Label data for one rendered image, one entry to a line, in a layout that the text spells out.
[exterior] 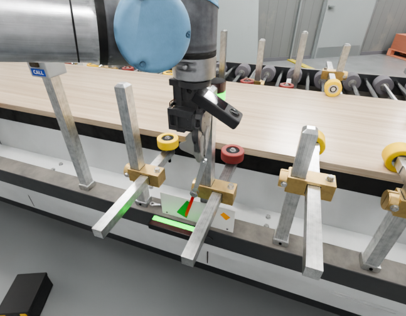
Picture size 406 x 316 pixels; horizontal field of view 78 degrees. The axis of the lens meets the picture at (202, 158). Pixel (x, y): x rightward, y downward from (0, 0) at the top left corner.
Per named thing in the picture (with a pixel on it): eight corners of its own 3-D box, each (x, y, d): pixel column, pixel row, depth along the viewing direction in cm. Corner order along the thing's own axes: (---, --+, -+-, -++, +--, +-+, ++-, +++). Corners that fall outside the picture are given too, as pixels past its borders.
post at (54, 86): (88, 191, 99) (49, 77, 74) (78, 189, 101) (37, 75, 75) (96, 184, 103) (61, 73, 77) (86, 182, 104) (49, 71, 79)
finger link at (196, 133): (197, 144, 62) (197, 112, 57) (204, 146, 61) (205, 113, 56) (190, 154, 58) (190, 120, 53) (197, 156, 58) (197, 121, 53)
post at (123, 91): (146, 211, 94) (123, 84, 67) (138, 209, 95) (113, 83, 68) (151, 205, 97) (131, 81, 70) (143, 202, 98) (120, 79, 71)
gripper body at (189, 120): (181, 118, 64) (179, 70, 57) (213, 124, 61) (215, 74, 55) (168, 132, 58) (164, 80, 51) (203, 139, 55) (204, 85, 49)
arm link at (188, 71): (221, 51, 52) (206, 63, 45) (220, 75, 55) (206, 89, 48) (182, 47, 55) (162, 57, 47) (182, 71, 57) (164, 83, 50)
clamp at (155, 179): (158, 189, 83) (156, 177, 80) (123, 180, 87) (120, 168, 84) (166, 178, 88) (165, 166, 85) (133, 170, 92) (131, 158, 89)
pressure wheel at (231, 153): (238, 184, 89) (241, 157, 82) (217, 179, 91) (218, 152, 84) (243, 170, 95) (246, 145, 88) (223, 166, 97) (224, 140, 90)
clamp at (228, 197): (232, 206, 76) (233, 194, 73) (191, 195, 80) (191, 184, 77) (236, 194, 81) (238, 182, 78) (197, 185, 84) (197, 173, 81)
